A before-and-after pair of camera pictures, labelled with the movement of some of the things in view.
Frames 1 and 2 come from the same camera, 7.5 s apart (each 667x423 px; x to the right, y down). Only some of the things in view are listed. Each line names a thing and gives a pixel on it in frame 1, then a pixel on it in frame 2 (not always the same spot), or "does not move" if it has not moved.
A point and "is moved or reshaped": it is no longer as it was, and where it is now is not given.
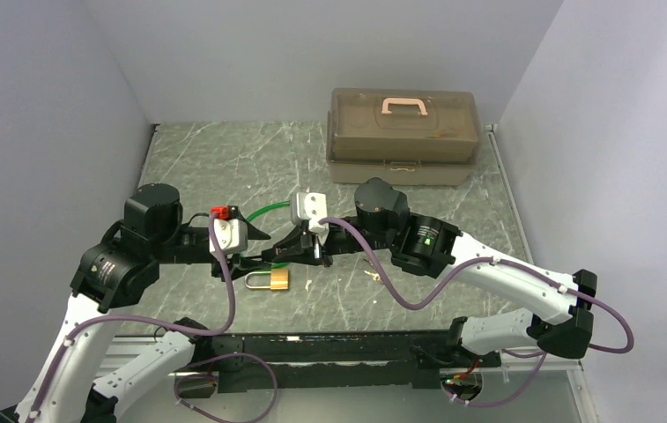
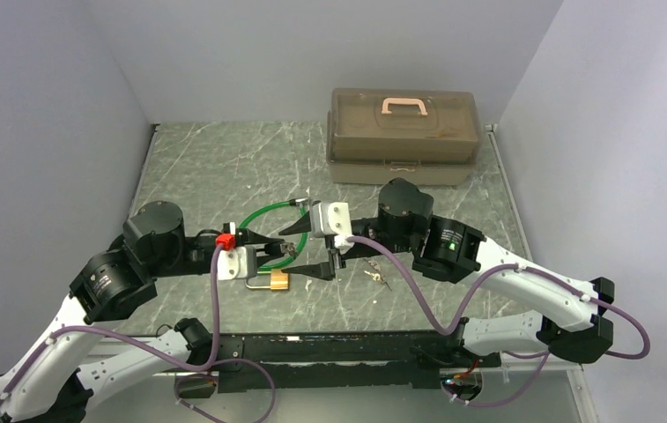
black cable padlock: x=239 y=263 is moved or reshaped
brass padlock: x=279 y=279 does not move
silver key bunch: x=376 y=277 does not move
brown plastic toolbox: x=418 y=137 does not move
